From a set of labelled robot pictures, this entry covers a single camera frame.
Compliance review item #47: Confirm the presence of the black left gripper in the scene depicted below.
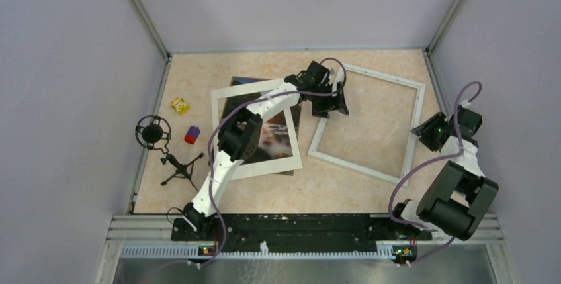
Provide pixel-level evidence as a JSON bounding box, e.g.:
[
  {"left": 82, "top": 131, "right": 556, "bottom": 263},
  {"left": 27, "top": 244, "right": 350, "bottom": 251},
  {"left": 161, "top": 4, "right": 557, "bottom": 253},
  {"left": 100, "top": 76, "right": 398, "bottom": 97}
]
[{"left": 308, "top": 81, "right": 347, "bottom": 119}]

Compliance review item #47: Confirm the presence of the brown frame backing board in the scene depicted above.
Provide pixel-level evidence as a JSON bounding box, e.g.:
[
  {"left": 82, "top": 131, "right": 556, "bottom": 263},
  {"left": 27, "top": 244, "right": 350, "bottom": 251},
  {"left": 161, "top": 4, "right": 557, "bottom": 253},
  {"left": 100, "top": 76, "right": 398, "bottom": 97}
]
[{"left": 219, "top": 76, "right": 305, "bottom": 177}]

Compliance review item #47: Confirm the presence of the white matted landscape photo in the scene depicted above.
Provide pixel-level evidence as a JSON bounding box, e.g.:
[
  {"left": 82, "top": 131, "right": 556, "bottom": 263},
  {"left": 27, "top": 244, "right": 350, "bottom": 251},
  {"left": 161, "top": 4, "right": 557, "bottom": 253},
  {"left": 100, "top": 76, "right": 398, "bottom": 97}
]
[{"left": 210, "top": 77, "right": 303, "bottom": 181}]

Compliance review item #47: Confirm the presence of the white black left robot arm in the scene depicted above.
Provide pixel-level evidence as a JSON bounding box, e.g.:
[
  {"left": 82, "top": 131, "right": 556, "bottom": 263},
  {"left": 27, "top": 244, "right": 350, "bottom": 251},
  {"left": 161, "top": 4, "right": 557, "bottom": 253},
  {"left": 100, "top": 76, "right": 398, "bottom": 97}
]
[{"left": 183, "top": 61, "right": 349, "bottom": 240}]

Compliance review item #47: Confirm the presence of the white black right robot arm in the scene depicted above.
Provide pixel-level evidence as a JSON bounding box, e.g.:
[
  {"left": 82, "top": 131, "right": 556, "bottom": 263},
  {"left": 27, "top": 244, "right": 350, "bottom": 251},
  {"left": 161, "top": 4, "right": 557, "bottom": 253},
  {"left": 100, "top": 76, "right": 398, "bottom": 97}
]
[{"left": 388, "top": 105, "right": 499, "bottom": 240}]

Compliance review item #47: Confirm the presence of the red purple small block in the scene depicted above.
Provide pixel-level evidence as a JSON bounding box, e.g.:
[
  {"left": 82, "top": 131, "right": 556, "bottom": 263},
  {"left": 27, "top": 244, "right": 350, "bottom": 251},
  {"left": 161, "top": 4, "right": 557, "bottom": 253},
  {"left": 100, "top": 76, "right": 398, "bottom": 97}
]
[{"left": 184, "top": 126, "right": 200, "bottom": 145}]

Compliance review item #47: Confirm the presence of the yellow small block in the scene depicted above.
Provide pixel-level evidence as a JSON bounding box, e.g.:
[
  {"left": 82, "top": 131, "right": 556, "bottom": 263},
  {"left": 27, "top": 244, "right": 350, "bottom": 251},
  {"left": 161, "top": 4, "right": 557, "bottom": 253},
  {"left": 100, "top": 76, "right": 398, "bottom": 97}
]
[{"left": 171, "top": 97, "right": 190, "bottom": 115}]

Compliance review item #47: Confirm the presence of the black microphone on tripod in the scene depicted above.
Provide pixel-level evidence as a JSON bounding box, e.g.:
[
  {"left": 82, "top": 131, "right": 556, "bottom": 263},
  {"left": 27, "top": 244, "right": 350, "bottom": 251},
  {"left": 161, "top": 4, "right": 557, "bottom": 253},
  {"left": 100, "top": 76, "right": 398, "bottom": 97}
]
[{"left": 134, "top": 115, "right": 204, "bottom": 191}]

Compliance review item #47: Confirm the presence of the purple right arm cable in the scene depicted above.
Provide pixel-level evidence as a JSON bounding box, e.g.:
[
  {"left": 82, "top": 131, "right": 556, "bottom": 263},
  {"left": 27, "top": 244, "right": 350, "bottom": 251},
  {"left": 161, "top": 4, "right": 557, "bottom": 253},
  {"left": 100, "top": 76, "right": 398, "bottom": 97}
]
[{"left": 388, "top": 81, "right": 483, "bottom": 267}]

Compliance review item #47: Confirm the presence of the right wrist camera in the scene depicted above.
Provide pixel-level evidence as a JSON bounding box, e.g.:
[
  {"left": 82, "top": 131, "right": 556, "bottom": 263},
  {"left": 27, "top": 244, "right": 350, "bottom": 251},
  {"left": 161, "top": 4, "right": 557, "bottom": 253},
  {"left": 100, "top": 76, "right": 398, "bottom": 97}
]
[{"left": 457, "top": 100, "right": 472, "bottom": 110}]

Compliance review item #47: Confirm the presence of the white picture frame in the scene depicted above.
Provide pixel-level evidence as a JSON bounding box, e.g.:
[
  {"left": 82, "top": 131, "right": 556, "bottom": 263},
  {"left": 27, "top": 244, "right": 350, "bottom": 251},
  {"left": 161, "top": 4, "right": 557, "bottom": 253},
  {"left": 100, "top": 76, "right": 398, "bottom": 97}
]
[{"left": 308, "top": 64, "right": 426, "bottom": 185}]

